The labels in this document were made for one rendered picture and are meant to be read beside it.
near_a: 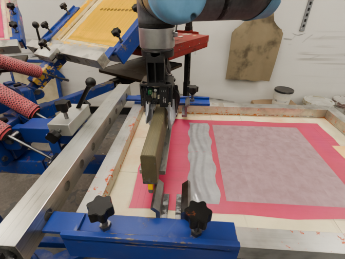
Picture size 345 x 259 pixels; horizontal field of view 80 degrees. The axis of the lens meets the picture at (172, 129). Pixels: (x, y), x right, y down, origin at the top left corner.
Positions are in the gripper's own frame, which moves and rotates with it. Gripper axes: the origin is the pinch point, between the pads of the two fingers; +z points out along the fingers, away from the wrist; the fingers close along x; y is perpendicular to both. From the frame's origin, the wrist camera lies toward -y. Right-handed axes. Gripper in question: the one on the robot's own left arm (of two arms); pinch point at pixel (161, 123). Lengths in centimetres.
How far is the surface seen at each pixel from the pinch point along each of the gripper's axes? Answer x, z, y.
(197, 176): 10.2, 9.1, 10.3
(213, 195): 13.8, 9.4, 15.9
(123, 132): -12.6, 6.3, -4.4
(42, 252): -79, 104, -13
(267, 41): 92, 8, -194
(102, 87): -42, 14, -62
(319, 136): 52, 10, -11
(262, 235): 20.8, 6.2, 27.0
